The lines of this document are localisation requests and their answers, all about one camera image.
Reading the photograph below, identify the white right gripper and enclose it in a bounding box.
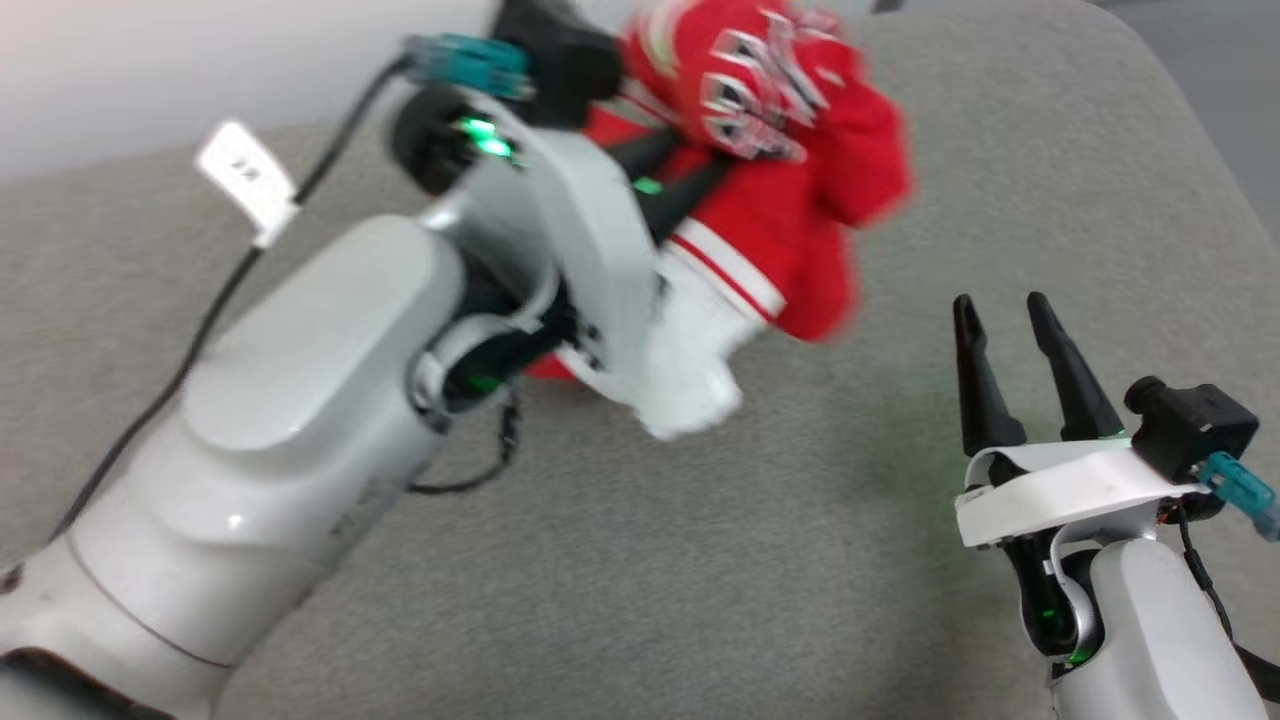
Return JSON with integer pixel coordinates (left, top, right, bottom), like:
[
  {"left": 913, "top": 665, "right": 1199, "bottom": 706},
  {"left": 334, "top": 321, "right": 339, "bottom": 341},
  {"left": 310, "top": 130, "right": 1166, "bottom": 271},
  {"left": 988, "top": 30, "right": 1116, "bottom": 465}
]
[{"left": 952, "top": 291, "right": 1211, "bottom": 662}]

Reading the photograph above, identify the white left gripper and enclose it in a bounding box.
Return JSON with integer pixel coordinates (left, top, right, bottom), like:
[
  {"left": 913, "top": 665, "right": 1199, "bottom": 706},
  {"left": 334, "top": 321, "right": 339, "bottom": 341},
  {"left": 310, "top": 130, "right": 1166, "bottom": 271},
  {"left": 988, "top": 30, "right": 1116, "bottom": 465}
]
[{"left": 390, "top": 85, "right": 737, "bottom": 403}]

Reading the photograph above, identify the red and white jersey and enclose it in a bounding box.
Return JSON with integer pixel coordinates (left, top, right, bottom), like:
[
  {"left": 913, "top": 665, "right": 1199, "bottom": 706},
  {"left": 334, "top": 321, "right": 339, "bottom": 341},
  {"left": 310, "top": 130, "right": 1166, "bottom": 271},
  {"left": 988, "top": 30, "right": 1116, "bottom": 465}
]
[{"left": 525, "top": 0, "right": 914, "bottom": 442}]

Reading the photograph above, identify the teal right camera plug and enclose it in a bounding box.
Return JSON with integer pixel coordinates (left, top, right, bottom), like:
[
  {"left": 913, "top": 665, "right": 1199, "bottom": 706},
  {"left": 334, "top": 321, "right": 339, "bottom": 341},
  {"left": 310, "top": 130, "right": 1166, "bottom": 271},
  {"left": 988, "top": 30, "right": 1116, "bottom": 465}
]
[{"left": 1194, "top": 451, "right": 1280, "bottom": 542}]

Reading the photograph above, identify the teal camera plug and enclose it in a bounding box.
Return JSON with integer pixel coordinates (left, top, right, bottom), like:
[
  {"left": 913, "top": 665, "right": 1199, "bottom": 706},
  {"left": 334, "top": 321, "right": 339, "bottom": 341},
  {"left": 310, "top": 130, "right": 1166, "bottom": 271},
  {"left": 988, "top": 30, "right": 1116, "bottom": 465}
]
[
  {"left": 1194, "top": 451, "right": 1280, "bottom": 542},
  {"left": 404, "top": 33, "right": 533, "bottom": 99}
]

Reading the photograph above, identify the teal left camera plug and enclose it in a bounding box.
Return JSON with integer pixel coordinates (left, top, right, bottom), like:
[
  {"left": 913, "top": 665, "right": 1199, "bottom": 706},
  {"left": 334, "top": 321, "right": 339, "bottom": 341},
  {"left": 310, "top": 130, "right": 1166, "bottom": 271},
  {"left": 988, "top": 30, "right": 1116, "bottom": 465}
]
[{"left": 404, "top": 33, "right": 533, "bottom": 99}]

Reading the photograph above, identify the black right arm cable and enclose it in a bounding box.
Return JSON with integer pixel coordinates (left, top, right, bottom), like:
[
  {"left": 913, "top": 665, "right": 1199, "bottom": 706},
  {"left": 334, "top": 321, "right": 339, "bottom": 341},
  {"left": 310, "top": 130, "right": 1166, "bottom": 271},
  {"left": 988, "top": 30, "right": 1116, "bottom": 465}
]
[{"left": 1176, "top": 508, "right": 1280, "bottom": 701}]

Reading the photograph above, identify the short black looped cable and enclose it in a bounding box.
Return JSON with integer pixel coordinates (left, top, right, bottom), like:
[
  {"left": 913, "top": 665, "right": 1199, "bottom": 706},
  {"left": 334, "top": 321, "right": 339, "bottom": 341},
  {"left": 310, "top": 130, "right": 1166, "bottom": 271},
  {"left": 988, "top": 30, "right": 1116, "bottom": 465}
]
[{"left": 408, "top": 385, "right": 524, "bottom": 497}]

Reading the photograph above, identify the white cable tag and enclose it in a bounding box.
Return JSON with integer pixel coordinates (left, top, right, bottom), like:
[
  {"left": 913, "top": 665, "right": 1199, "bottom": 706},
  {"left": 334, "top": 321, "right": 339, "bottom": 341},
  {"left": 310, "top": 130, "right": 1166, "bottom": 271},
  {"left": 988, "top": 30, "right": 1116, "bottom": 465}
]
[{"left": 194, "top": 119, "right": 302, "bottom": 249}]

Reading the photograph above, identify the long black left arm cable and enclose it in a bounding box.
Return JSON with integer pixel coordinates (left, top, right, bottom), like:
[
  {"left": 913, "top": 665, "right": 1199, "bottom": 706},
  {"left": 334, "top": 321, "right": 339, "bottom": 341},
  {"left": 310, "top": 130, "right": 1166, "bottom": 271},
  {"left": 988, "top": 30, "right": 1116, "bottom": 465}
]
[{"left": 45, "top": 55, "right": 416, "bottom": 547}]

